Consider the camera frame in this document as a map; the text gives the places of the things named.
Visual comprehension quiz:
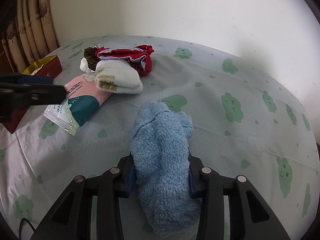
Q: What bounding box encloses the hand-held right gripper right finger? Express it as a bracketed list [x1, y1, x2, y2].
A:
[187, 150, 292, 240]

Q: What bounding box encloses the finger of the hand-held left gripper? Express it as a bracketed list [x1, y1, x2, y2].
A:
[0, 73, 54, 86]
[0, 83, 67, 123]

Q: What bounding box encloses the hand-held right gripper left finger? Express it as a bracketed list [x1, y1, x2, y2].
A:
[30, 155, 138, 240]

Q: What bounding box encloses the red tin box gold inside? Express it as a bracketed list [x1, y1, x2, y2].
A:
[3, 54, 63, 134]

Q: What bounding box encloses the light blue terry towel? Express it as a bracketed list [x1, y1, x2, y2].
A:
[128, 100, 202, 238]

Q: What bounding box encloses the pink teal wet wipes pack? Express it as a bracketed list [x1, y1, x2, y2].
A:
[43, 74, 113, 136]

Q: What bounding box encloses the small white sock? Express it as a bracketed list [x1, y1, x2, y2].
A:
[80, 57, 97, 72]

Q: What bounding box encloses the brown patterned cloth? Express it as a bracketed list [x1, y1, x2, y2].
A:
[83, 47, 101, 68]

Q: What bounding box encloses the white towel gold print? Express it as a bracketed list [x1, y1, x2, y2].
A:
[94, 60, 144, 95]

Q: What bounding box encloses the red satin cloth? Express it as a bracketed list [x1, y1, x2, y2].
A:
[96, 45, 155, 78]

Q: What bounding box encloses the beige patterned curtain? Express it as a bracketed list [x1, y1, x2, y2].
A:
[1, 0, 61, 73]

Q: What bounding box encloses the black cable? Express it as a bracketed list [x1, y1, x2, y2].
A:
[18, 218, 37, 240]

